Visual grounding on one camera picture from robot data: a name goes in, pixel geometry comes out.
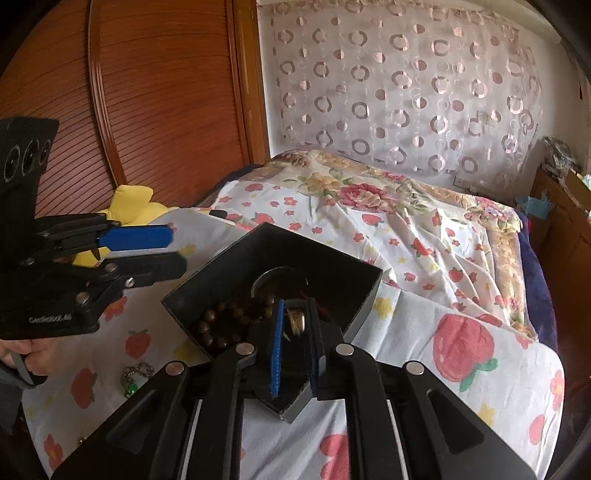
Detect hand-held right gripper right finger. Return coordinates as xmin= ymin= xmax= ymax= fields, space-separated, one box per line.
xmin=305 ymin=300 xmax=539 ymax=480

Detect cardboard box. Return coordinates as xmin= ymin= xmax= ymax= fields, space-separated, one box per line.
xmin=566 ymin=168 xmax=591 ymax=191

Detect brown wooden cabinet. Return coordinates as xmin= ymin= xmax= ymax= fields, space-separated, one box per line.
xmin=529 ymin=166 xmax=591 ymax=289

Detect stack of newspapers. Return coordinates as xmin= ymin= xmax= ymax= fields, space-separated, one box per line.
xmin=542 ymin=136 xmax=579 ymax=179

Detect brown wooden wardrobe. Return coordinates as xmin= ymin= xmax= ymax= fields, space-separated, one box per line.
xmin=0 ymin=0 xmax=271 ymax=219

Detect black jewelry box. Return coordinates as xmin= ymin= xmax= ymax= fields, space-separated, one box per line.
xmin=161 ymin=223 xmax=384 ymax=423

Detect silver bangle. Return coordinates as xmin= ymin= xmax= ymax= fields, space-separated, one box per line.
xmin=250 ymin=267 xmax=311 ymax=297

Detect brown wooden bead bracelet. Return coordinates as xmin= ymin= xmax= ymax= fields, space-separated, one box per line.
xmin=194 ymin=295 xmax=278 ymax=361

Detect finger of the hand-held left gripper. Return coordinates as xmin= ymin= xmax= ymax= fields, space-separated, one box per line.
xmin=69 ymin=251 xmax=188 ymax=315
xmin=28 ymin=213 xmax=175 ymax=265

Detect small strawberry print sheet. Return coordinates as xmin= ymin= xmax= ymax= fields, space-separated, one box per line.
xmin=198 ymin=178 xmax=539 ymax=342

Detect silver chain with green charm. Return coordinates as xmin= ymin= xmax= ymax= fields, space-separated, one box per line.
xmin=121 ymin=364 xmax=156 ymax=398

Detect gold ring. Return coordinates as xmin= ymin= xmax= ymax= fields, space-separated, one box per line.
xmin=286 ymin=310 xmax=307 ymax=339

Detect large strawberry print bed cover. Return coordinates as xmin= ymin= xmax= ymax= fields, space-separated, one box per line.
xmin=21 ymin=208 xmax=566 ymax=480

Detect person's left hand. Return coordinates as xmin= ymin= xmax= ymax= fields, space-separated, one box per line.
xmin=0 ymin=339 xmax=49 ymax=388

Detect floral quilt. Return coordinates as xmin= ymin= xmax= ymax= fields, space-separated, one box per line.
xmin=249 ymin=150 xmax=527 ymax=333

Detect blue plastic bag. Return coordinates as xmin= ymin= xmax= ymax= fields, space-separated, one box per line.
xmin=515 ymin=191 xmax=555 ymax=219

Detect yellow plush toy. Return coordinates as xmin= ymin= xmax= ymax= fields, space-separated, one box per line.
xmin=73 ymin=185 xmax=179 ymax=268

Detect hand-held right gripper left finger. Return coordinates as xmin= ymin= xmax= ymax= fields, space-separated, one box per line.
xmin=51 ymin=299 xmax=284 ymax=480

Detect sheer curtain with circles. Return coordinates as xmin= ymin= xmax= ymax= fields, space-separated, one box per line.
xmin=270 ymin=0 xmax=544 ymax=186

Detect dark blue blanket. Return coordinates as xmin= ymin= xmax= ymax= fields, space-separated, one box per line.
xmin=516 ymin=208 xmax=560 ymax=352

